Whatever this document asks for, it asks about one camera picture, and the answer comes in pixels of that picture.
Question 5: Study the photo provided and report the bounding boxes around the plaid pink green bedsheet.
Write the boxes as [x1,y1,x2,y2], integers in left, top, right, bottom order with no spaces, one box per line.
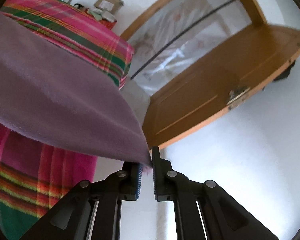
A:
[0,0,133,239]

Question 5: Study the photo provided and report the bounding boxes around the purple fleece pants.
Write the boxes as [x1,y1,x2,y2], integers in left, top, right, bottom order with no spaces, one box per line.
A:
[0,14,152,167]

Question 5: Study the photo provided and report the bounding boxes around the wooden door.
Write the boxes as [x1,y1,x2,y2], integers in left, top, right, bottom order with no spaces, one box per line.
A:
[142,24,300,148]

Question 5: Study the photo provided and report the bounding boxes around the red gift box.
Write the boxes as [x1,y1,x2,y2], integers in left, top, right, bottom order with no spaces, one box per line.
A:
[87,9,117,30]

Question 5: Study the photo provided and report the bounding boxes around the brown cardboard box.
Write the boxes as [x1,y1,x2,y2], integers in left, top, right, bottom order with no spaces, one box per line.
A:
[94,0,124,14]

